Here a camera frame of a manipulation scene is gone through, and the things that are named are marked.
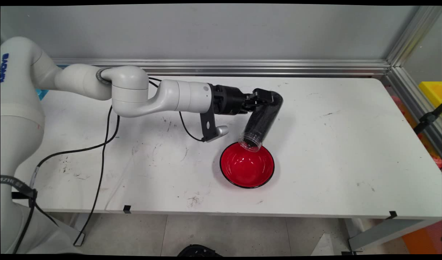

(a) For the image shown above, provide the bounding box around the black clamp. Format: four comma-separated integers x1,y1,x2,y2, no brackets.
413,104,442,135

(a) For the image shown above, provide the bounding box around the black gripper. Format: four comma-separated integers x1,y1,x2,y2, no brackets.
211,84,275,116

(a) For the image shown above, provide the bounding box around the black round floor object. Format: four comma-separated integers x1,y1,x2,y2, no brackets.
177,244,223,257

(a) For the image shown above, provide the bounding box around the black cable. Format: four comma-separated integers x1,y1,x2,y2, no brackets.
29,76,163,190
73,105,207,247

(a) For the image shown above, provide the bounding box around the red bowl with black rim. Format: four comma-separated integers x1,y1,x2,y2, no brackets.
220,141,275,189

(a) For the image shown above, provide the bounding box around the orange box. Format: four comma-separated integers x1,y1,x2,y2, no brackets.
402,220,442,254

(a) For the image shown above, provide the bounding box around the white table leg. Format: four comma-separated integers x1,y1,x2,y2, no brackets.
346,218,442,251
60,213,89,247

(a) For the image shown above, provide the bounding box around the aluminium frame post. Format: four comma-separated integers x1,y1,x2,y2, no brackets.
386,5,442,69

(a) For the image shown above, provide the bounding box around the clear jar with black seeds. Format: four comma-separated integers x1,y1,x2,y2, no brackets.
238,90,284,152

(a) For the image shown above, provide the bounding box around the yellow box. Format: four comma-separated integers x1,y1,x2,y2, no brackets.
419,81,442,108

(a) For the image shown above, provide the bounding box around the aluminium frame rail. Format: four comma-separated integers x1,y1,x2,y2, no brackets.
53,59,391,77
382,67,442,156

